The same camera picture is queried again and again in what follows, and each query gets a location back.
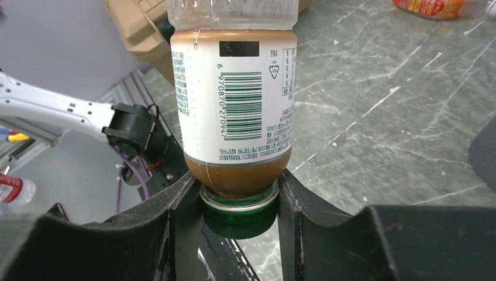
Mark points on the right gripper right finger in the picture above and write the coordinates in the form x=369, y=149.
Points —
x=318, y=241

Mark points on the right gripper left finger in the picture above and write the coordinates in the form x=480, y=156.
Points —
x=157, y=239

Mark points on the brown tea bottle green cap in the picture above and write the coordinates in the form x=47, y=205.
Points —
x=234, y=65

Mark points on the orange bottle pack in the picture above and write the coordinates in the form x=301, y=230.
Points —
x=432, y=9

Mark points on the grey mesh waste bin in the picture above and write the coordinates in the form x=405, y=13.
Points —
x=482, y=154

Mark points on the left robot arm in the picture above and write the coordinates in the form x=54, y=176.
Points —
x=133, y=129

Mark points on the background red label bottle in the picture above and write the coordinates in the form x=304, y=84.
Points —
x=16, y=191

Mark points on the tan plastic toolbox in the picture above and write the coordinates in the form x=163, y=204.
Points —
x=138, y=25

